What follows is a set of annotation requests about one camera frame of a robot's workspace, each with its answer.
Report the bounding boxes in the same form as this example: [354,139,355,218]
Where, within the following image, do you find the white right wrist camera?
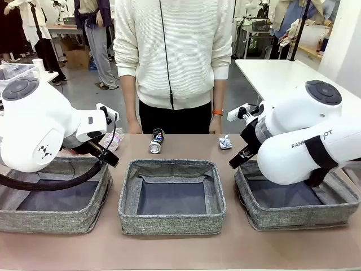
[227,103,252,121]

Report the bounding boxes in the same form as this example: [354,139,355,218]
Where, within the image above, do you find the crushed black Pepsi can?
[148,128,165,155]

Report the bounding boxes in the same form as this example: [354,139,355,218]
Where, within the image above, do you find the person's left hand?
[209,114,223,134]

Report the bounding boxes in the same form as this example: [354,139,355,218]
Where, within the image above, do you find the cardboard box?
[65,48,91,71]

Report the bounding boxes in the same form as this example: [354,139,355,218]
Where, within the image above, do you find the person's right forearm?
[120,75,139,122]

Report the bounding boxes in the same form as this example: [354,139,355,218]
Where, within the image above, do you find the person in grey trousers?
[73,0,120,90]

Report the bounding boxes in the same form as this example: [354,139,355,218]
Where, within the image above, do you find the person in blue shirt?
[270,0,341,60]

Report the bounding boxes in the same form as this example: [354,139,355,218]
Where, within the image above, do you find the white table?
[235,58,361,113]

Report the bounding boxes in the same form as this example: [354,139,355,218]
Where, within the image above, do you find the clear plastic storage box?
[0,63,39,85]

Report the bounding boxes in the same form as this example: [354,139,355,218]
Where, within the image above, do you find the wooden desk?
[45,23,85,62]

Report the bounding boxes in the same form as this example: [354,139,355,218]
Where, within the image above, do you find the person's left forearm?
[212,78,226,111]

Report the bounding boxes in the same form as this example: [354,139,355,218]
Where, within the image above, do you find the person in white coat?
[3,0,68,85]

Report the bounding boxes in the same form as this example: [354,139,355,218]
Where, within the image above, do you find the left arm black cable sleeve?
[0,158,109,193]

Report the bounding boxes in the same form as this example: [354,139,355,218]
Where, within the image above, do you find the person's white knit sweater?
[113,0,236,111]

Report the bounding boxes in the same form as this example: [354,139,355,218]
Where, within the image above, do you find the grey fabric basket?
[118,159,226,235]
[234,160,360,231]
[0,156,112,234]

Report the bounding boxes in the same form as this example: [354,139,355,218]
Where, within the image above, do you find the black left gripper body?
[87,140,107,159]

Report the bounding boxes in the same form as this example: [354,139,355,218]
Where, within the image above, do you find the person's right hand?
[126,118,143,134]

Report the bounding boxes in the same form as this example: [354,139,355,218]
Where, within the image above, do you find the person in black dress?
[0,0,29,62]

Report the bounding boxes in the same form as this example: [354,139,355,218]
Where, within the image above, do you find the white paper ball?
[218,134,234,150]

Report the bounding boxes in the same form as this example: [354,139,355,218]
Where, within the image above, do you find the crushed clear bottle pink label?
[100,127,125,153]

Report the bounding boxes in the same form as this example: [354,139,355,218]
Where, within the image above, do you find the arm black cable sleeve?
[0,158,109,193]
[304,137,339,189]

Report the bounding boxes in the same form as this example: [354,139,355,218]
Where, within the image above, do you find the thin black cord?
[159,0,174,110]

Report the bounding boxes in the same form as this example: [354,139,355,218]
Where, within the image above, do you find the black stand pole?
[289,0,311,62]

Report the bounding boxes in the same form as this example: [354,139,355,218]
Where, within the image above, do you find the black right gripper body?
[240,120,262,151]

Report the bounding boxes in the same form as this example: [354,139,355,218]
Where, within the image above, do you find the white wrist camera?
[95,103,119,125]
[227,103,252,121]

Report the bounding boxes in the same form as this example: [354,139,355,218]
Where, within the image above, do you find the right arm black cable sleeve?
[304,137,339,189]

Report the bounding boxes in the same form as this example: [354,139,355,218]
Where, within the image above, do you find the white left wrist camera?
[95,103,119,125]

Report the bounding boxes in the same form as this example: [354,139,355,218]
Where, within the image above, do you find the person's black trousers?
[139,100,213,135]

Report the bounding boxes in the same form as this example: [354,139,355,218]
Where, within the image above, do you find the black plastic crate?
[251,21,274,32]

